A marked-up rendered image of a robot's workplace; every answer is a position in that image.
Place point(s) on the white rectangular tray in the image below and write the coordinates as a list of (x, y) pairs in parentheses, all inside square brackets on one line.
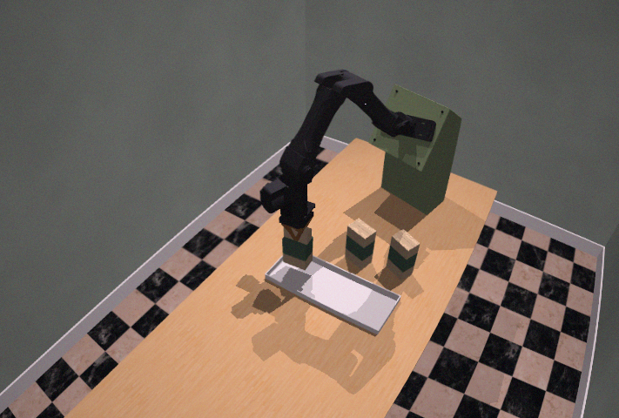
[(366, 302)]

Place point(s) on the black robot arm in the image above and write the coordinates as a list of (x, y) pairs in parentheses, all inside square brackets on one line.
[(299, 158)]

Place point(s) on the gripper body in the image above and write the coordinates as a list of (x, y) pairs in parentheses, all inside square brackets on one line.
[(301, 214)]

